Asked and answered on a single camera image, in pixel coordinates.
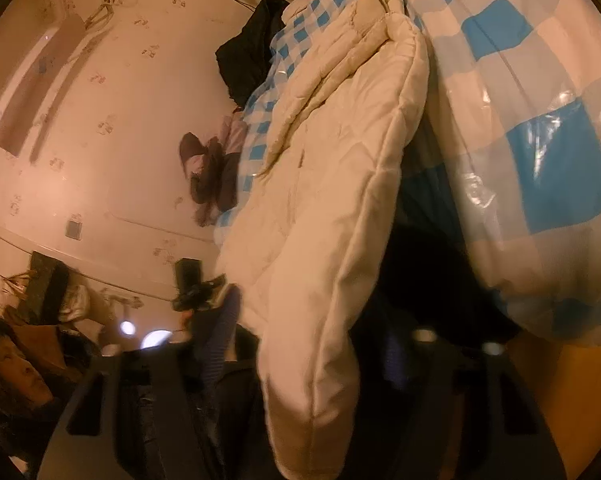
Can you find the grey wall switch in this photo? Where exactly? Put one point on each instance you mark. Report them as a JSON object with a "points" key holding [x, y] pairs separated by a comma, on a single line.
{"points": [[74, 227]]}

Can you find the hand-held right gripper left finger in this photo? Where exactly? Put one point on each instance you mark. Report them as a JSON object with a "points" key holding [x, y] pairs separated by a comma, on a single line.
{"points": [[225, 330]]}

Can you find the dark green box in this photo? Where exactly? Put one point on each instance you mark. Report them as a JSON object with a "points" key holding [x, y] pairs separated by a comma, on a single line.
{"points": [[48, 285]]}

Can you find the blue checkered bed cover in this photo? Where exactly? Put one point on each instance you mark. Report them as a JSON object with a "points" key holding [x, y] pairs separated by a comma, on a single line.
{"points": [[555, 175]]}

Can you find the white air conditioner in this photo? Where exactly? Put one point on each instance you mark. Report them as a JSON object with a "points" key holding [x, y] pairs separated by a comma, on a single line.
{"points": [[35, 85]]}

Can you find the pink and brown garment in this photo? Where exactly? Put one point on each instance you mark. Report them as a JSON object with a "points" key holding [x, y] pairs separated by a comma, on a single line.
{"points": [[210, 180]]}

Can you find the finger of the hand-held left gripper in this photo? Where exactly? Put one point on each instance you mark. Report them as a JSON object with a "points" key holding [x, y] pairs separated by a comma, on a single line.
{"points": [[213, 287]]}

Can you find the person's head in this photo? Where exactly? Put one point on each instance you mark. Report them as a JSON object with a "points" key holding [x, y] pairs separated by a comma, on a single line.
{"points": [[15, 365]]}

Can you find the silver bag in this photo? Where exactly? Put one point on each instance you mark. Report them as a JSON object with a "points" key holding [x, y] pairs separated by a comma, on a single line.
{"points": [[74, 304]]}

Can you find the white quilted coat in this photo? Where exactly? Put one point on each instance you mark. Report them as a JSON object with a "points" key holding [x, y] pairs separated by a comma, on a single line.
{"points": [[320, 210]]}

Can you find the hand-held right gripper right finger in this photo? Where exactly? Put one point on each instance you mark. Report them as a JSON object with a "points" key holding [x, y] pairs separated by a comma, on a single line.
{"points": [[430, 375]]}

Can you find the black garment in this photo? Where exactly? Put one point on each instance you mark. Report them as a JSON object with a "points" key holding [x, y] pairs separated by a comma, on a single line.
{"points": [[245, 60]]}

